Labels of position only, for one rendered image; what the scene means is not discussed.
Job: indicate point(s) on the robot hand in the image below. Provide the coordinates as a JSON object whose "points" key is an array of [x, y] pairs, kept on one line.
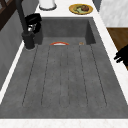
{"points": [[123, 56]]}

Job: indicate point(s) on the small brown thing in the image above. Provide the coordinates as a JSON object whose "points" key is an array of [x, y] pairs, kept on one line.
{"points": [[81, 43]]}

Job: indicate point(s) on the small brown round food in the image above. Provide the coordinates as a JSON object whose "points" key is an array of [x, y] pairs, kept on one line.
{"points": [[85, 7]]}

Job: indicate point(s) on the grey sink with draining board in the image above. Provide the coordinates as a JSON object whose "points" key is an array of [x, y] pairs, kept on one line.
{"points": [[63, 80]]}

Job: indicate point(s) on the red-rimmed plate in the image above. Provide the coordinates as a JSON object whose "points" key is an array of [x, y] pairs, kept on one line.
{"points": [[59, 43]]}

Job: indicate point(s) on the yellow plate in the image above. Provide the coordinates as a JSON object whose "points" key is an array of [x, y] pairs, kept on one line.
{"points": [[76, 8]]}

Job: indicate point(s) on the white round container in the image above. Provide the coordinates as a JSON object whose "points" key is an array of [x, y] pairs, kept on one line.
{"points": [[47, 3]]}

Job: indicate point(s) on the black tap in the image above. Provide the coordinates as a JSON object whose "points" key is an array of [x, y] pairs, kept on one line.
{"points": [[28, 39]]}

